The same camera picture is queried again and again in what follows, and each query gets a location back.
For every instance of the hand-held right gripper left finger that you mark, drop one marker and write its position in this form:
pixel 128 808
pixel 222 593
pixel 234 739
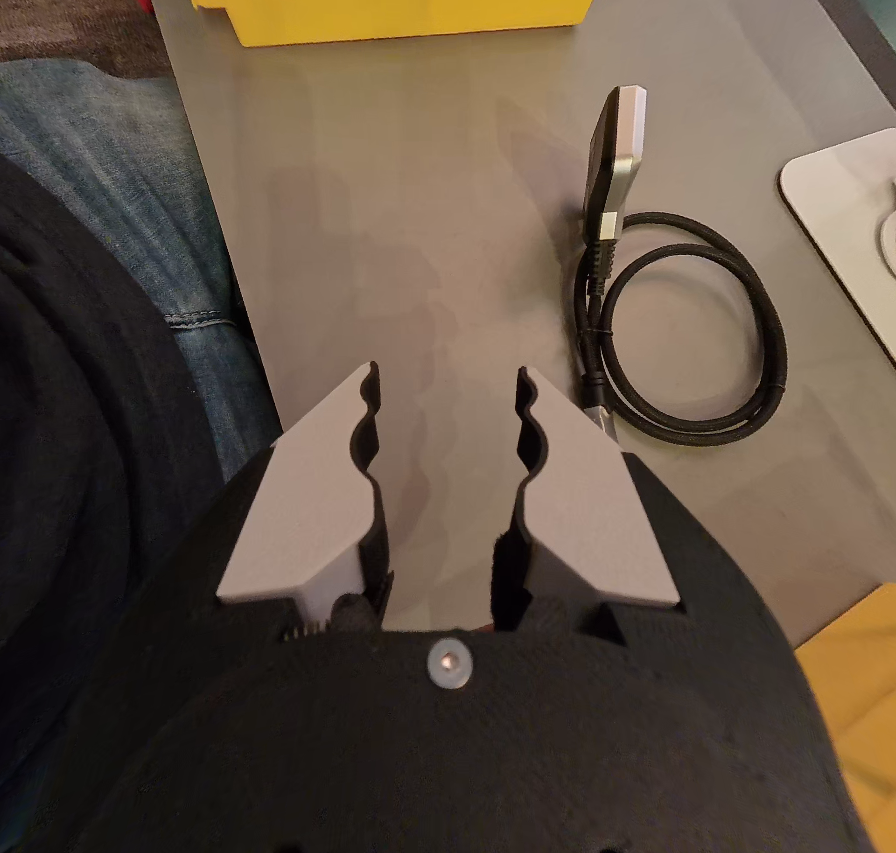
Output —
pixel 301 517

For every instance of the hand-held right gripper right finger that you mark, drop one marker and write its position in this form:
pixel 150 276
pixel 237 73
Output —
pixel 595 517

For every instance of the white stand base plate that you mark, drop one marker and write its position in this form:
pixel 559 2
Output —
pixel 840 209

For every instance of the person's blue jeans leg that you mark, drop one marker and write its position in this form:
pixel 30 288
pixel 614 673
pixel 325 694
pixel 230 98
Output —
pixel 112 167

